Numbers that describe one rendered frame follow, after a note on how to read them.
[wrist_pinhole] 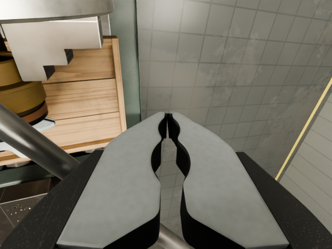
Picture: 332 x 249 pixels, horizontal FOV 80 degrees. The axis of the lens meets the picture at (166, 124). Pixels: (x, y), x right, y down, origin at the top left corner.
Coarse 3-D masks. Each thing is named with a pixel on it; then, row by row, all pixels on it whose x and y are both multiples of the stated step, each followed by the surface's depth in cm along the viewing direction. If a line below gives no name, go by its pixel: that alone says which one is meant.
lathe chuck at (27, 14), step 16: (0, 0) 13; (16, 0) 13; (32, 0) 14; (48, 0) 15; (64, 0) 16; (80, 0) 17; (96, 0) 19; (112, 0) 26; (0, 16) 13; (16, 16) 14; (32, 16) 14; (48, 16) 15; (64, 16) 16; (80, 16) 18
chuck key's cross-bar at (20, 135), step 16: (0, 112) 8; (0, 128) 8; (16, 128) 9; (32, 128) 9; (16, 144) 9; (32, 144) 9; (48, 144) 10; (32, 160) 9; (48, 160) 9; (64, 160) 10; (64, 176) 10; (160, 224) 14; (160, 240) 14; (176, 240) 14
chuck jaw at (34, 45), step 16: (96, 16) 24; (16, 32) 23; (32, 32) 23; (48, 32) 24; (64, 32) 24; (80, 32) 24; (96, 32) 25; (16, 48) 24; (32, 48) 24; (48, 48) 24; (64, 48) 25; (80, 48) 25; (16, 64) 25; (32, 64) 25; (48, 64) 25; (64, 64) 26; (32, 80) 26
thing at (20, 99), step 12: (0, 60) 28; (12, 60) 25; (0, 72) 24; (12, 72) 25; (0, 84) 25; (12, 84) 25; (24, 84) 25; (36, 84) 28; (0, 96) 25; (12, 96) 25; (24, 96) 26; (36, 96) 28; (12, 108) 26; (24, 108) 27; (36, 108) 29; (24, 120) 28; (36, 120) 29
